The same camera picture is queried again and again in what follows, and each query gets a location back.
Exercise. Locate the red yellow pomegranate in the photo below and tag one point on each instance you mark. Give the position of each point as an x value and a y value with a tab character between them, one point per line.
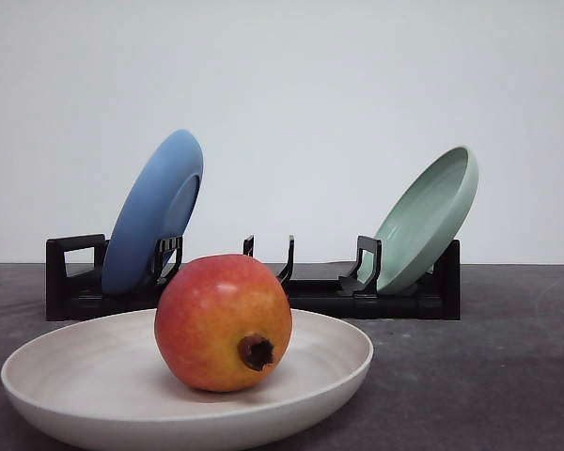
223	323

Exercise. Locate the white plate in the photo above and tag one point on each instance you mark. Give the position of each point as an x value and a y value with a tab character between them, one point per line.
108	384

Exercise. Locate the blue plate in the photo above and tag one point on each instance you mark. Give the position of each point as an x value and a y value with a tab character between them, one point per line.
159	203

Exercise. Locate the green plate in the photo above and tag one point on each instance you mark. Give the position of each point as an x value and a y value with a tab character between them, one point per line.
424	223

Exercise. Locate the black plastic dish rack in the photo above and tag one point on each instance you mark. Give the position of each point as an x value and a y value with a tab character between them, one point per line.
75	289

